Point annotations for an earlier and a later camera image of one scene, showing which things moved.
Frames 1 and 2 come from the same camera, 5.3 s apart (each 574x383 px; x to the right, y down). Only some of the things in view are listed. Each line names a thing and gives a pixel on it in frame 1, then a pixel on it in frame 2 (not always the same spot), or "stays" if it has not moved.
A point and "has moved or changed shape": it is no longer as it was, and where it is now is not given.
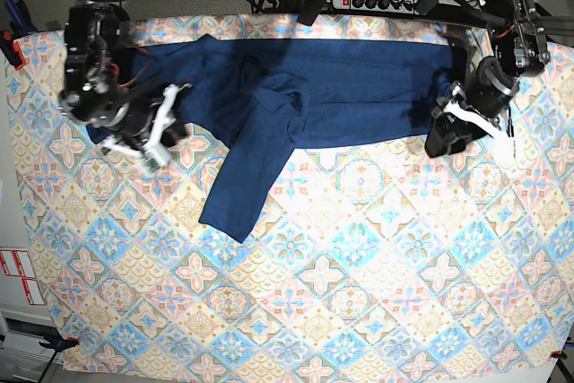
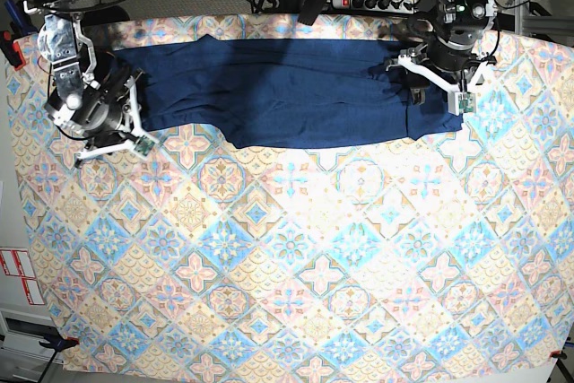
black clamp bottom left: (56, 343) stays
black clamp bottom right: (560, 354) stays
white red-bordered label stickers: (16, 263) stays
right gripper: (489, 88) → (451, 58)
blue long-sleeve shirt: (265, 99) has moved or changed shape
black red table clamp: (12, 50) stays
